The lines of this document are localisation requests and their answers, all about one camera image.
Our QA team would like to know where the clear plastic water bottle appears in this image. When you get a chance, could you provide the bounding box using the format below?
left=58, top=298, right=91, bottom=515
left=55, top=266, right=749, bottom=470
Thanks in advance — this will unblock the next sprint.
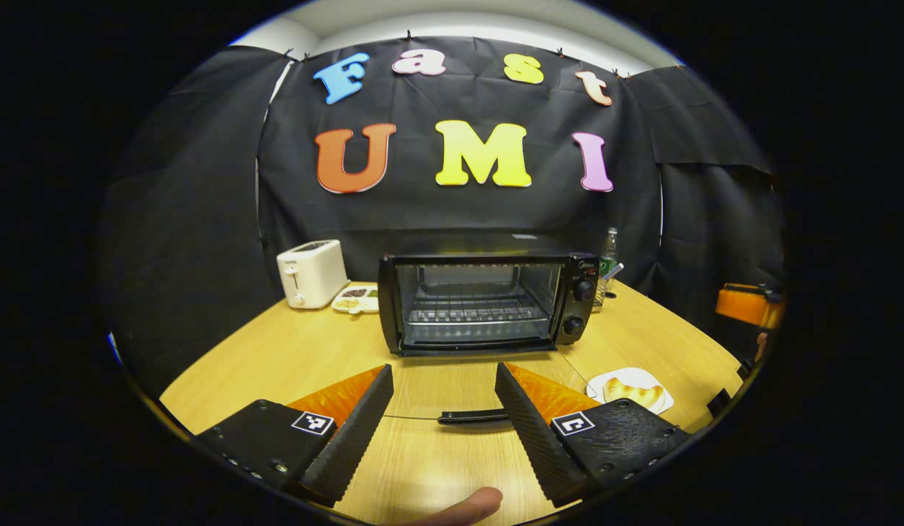
left=597, top=227, right=619, bottom=308

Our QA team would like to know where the white divided snack tray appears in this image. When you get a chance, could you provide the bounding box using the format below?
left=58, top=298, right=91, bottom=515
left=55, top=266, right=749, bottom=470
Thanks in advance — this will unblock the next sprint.
left=331, top=282, right=380, bottom=315

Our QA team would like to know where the golden croissant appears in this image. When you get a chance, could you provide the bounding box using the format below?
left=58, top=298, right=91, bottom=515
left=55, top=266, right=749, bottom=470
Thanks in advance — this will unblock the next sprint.
left=603, top=377, right=666, bottom=410

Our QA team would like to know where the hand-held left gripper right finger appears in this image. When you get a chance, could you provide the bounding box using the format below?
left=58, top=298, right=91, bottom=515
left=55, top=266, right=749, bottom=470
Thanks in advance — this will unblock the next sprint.
left=494, top=362, right=692, bottom=508

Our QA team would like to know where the black electric oven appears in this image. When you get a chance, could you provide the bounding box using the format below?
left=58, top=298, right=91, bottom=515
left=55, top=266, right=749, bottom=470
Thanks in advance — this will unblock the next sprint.
left=378, top=232, right=600, bottom=427

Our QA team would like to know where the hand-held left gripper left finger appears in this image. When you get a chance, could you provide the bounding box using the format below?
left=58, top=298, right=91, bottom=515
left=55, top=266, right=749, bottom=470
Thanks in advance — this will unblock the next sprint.
left=195, top=364, right=394, bottom=506

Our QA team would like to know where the black backdrop cloth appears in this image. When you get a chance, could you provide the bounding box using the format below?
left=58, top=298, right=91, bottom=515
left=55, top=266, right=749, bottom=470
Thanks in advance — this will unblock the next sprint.
left=101, top=37, right=785, bottom=399

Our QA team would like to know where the white toaster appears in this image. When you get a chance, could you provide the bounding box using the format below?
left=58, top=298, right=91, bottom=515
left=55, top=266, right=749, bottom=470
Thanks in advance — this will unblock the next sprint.
left=277, top=240, right=349, bottom=310

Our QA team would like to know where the white square plate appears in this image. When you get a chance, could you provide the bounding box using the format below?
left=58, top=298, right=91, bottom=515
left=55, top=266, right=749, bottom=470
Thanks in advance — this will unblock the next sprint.
left=586, top=367, right=675, bottom=416

